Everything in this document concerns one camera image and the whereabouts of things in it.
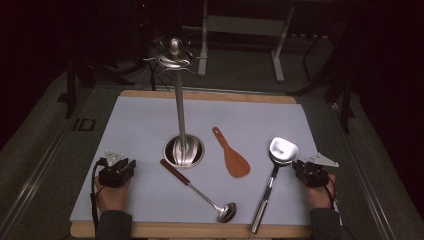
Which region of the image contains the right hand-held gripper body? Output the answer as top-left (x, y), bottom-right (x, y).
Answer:
top-left (292, 152), bottom-right (340, 189)

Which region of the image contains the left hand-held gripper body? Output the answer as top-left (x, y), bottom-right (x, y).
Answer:
top-left (98, 150), bottom-right (137, 189)

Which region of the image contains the steel serving spoon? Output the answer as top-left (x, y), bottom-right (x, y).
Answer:
top-left (249, 136), bottom-right (300, 235)

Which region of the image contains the steel ladle with wooden handle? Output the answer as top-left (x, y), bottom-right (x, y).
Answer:
top-left (159, 158), bottom-right (238, 224)

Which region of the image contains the wooden rice paddle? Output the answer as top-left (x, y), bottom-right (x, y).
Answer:
top-left (211, 126), bottom-right (251, 179)

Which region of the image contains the steel utensil stand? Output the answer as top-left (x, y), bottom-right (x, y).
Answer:
top-left (143, 37), bottom-right (205, 170)

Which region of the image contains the person's right hand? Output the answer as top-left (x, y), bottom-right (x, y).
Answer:
top-left (304, 173), bottom-right (337, 210)

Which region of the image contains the person's left hand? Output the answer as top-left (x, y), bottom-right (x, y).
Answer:
top-left (94, 175), bottom-right (132, 213)

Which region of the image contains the white paper sheet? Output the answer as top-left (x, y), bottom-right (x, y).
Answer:
top-left (69, 95), bottom-right (344, 226)

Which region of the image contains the black tripod stand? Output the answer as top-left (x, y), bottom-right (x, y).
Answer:
top-left (131, 0), bottom-right (159, 92)
top-left (288, 33), bottom-right (357, 135)

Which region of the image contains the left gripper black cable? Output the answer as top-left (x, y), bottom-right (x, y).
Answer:
top-left (89, 159), bottom-right (107, 234)

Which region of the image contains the white metal frame stand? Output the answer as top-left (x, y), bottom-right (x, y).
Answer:
top-left (196, 0), bottom-right (296, 84)

